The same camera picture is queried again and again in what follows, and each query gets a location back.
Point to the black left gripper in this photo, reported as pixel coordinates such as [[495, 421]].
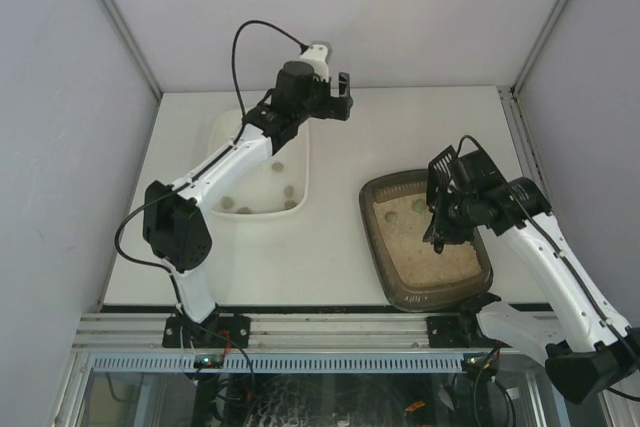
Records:
[[330, 103]]

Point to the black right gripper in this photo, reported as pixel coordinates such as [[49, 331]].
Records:
[[445, 204]]

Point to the black slotted litter scoop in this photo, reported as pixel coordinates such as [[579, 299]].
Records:
[[438, 180]]

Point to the dark translucent litter box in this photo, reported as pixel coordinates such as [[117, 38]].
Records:
[[397, 293]]

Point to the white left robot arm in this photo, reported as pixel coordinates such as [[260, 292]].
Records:
[[174, 215]]

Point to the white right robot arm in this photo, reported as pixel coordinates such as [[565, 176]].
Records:
[[594, 346]]

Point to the green clump in box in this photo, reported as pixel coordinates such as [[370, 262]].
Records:
[[418, 206], [391, 218]]

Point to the beige pellet litter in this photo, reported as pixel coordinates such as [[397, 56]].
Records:
[[415, 261]]

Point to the white plastic bin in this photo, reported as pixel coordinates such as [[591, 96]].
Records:
[[262, 189]]

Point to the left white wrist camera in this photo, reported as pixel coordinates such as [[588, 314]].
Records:
[[317, 55]]

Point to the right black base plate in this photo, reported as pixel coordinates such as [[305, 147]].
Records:
[[454, 331]]

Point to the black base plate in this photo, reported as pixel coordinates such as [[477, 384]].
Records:
[[217, 331], [454, 331]]

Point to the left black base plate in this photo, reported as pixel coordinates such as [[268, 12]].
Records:
[[217, 331]]

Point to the aluminium mounting rail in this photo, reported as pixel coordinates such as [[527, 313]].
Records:
[[272, 332]]

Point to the grey slotted cable duct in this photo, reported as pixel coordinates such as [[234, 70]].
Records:
[[321, 363]]

